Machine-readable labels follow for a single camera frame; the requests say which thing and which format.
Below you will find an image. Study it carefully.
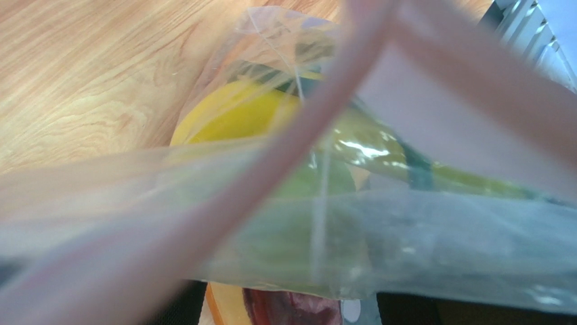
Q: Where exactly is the clear zip top bag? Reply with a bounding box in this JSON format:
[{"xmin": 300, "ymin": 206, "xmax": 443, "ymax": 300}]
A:
[{"xmin": 1, "ymin": 1, "xmax": 576, "ymax": 324}]

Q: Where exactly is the single yellow fake banana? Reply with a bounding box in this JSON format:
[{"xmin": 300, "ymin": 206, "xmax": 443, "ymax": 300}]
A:
[{"xmin": 171, "ymin": 80, "xmax": 301, "ymax": 146}]

